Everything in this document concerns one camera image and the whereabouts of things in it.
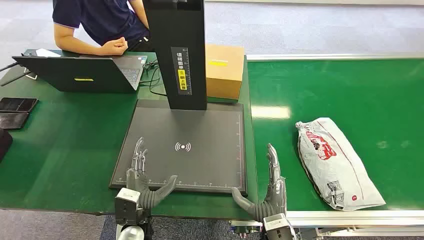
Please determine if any black rounded object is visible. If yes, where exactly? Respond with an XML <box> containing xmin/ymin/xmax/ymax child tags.
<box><xmin>0</xmin><ymin>128</ymin><xmax>14</xmax><ymax>164</ymax></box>

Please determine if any black laptop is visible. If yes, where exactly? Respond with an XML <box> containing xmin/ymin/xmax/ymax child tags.
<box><xmin>11</xmin><ymin>55</ymin><xmax>149</xmax><ymax>94</ymax></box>

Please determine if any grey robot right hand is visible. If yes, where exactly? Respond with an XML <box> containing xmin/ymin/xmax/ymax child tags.
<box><xmin>231</xmin><ymin>143</ymin><xmax>288</xmax><ymax>216</ymax></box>

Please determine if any white paper sheet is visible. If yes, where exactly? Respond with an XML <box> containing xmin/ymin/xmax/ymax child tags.
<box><xmin>34</xmin><ymin>48</ymin><xmax>63</xmax><ymax>58</ymax></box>

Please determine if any person's right hand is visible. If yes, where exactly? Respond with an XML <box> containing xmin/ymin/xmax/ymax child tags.
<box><xmin>100</xmin><ymin>36</ymin><xmax>129</xmax><ymax>57</ymax></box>

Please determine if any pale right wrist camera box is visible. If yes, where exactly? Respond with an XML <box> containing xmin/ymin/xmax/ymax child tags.
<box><xmin>262</xmin><ymin>213</ymin><xmax>296</xmax><ymax>240</ymax></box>

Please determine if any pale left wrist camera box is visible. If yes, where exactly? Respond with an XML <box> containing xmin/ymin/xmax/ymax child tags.
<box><xmin>114</xmin><ymin>187</ymin><xmax>142</xmax><ymax>227</ymax></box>

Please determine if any black cable bundle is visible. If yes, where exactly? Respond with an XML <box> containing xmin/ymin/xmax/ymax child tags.
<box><xmin>139</xmin><ymin>58</ymin><xmax>169</xmax><ymax>98</ymax></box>

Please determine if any aluminium conveyor frame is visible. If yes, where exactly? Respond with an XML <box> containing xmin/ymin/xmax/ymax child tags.
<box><xmin>230</xmin><ymin>52</ymin><xmax>424</xmax><ymax>240</ymax></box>

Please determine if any black inbound scanning machine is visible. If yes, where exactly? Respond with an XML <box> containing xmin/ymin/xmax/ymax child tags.
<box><xmin>109</xmin><ymin>0</ymin><xmax>249</xmax><ymax>196</ymax></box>

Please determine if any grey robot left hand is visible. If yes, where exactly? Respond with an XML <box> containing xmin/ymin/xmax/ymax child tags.
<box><xmin>125</xmin><ymin>136</ymin><xmax>179</xmax><ymax>200</ymax></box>

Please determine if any black rod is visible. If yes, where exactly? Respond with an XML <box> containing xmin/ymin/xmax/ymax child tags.
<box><xmin>0</xmin><ymin>70</ymin><xmax>33</xmax><ymax>88</ymax></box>

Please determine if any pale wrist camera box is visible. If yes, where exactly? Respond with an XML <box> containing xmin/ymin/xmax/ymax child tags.
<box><xmin>262</xmin><ymin>213</ymin><xmax>296</xmax><ymax>240</ymax></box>
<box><xmin>114</xmin><ymin>187</ymin><xmax>142</xmax><ymax>227</ymax></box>

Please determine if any green conveyor belt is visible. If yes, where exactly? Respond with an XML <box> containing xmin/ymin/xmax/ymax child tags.
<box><xmin>246</xmin><ymin>58</ymin><xmax>424</xmax><ymax>212</ymax></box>

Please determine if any black smartphone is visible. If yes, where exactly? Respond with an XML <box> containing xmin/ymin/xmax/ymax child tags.
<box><xmin>0</xmin><ymin>112</ymin><xmax>30</xmax><ymax>131</ymax></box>
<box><xmin>0</xmin><ymin>97</ymin><xmax>39</xmax><ymax>114</ymax></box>

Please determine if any brown cardboard box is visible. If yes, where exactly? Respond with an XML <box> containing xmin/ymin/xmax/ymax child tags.
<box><xmin>205</xmin><ymin>43</ymin><xmax>246</xmax><ymax>101</ymax></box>

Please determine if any person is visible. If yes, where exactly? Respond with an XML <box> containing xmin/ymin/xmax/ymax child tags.
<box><xmin>51</xmin><ymin>0</ymin><xmax>156</xmax><ymax>57</ymax></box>

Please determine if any white plastic package red print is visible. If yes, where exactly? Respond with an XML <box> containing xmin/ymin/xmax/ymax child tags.
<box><xmin>295</xmin><ymin>117</ymin><xmax>387</xmax><ymax>212</ymax></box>

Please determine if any black yellow ruler label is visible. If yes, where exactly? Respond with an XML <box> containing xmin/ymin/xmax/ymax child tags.
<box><xmin>170</xmin><ymin>46</ymin><xmax>193</xmax><ymax>96</ymax></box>

